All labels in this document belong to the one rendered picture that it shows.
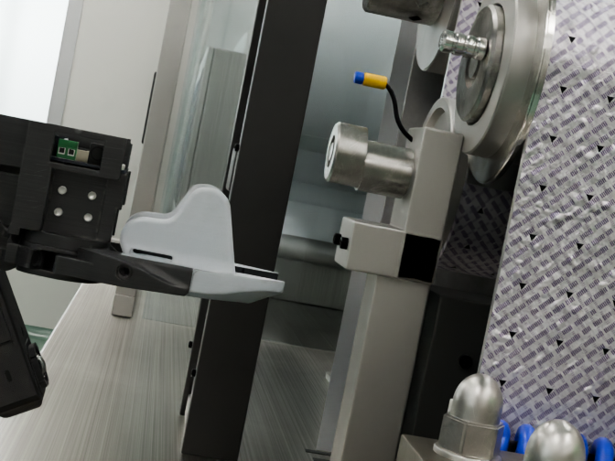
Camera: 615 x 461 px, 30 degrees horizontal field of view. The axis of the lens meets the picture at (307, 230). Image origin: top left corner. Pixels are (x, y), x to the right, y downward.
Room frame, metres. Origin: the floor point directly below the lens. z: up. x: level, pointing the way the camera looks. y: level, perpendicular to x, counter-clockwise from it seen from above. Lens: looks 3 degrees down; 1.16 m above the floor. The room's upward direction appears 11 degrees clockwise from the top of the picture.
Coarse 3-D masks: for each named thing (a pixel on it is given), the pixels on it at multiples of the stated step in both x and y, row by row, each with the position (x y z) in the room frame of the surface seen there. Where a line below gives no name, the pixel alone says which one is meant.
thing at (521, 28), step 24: (504, 0) 0.71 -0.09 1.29; (528, 0) 0.69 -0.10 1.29; (528, 24) 0.68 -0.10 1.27; (504, 48) 0.69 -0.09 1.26; (528, 48) 0.68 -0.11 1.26; (504, 72) 0.68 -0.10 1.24; (528, 72) 0.68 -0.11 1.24; (504, 96) 0.68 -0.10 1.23; (456, 120) 0.77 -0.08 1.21; (480, 120) 0.71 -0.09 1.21; (504, 120) 0.69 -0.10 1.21; (480, 144) 0.71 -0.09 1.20
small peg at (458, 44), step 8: (448, 32) 0.70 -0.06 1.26; (440, 40) 0.71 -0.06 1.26; (448, 40) 0.70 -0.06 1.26; (456, 40) 0.70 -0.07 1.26; (464, 40) 0.70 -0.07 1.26; (472, 40) 0.71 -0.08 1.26; (480, 40) 0.71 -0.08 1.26; (440, 48) 0.71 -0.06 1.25; (448, 48) 0.70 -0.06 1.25; (456, 48) 0.70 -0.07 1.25; (464, 48) 0.71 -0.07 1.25; (472, 48) 0.70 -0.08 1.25; (480, 48) 0.71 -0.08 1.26; (464, 56) 0.71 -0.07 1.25; (472, 56) 0.71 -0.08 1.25; (480, 56) 0.71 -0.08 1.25
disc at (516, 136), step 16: (544, 0) 0.68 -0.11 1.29; (544, 16) 0.67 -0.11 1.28; (544, 32) 0.67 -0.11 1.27; (544, 48) 0.66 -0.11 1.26; (544, 64) 0.66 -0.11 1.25; (528, 80) 0.68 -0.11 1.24; (544, 80) 0.66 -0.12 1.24; (528, 96) 0.67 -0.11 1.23; (528, 112) 0.67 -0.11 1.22; (512, 128) 0.69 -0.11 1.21; (528, 128) 0.67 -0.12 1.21; (512, 144) 0.68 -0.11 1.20; (480, 160) 0.74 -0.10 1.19; (496, 160) 0.71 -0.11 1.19; (512, 160) 0.69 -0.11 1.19; (480, 176) 0.74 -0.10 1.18; (496, 176) 0.71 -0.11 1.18
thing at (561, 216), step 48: (528, 144) 0.67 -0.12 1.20; (528, 192) 0.67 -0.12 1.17; (576, 192) 0.68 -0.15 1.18; (528, 240) 0.68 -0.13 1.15; (576, 240) 0.68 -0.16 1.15; (528, 288) 0.68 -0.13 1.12; (576, 288) 0.68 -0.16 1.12; (528, 336) 0.68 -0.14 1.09; (576, 336) 0.68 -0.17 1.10; (528, 384) 0.68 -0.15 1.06; (576, 384) 0.68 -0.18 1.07
